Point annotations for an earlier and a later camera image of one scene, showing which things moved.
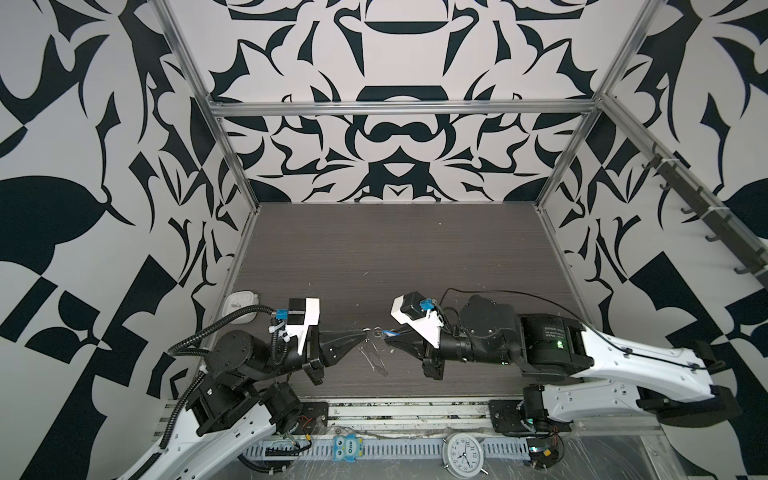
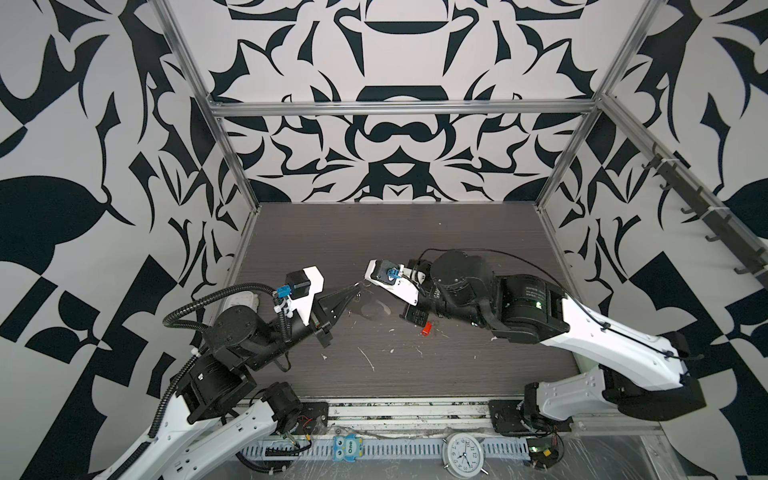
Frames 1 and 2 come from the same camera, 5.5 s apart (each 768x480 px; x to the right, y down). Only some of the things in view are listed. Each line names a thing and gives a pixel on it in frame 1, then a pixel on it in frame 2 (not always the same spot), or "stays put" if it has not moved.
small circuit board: x=542 y=451 stays put
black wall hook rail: x=719 y=221 stays put
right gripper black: x=435 y=357 → x=419 y=313
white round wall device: x=238 y=300 stays put
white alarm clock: x=463 y=455 stays put
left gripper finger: x=335 y=346 → x=333 y=303
